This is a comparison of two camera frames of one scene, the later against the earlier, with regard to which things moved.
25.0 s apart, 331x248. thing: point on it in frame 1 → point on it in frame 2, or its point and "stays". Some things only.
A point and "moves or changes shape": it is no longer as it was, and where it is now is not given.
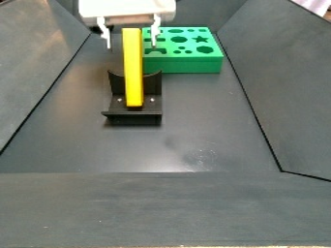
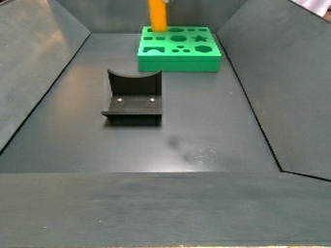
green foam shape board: (186, 50) stays
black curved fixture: (135, 115) stays
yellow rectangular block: (134, 66) moves or changes shape
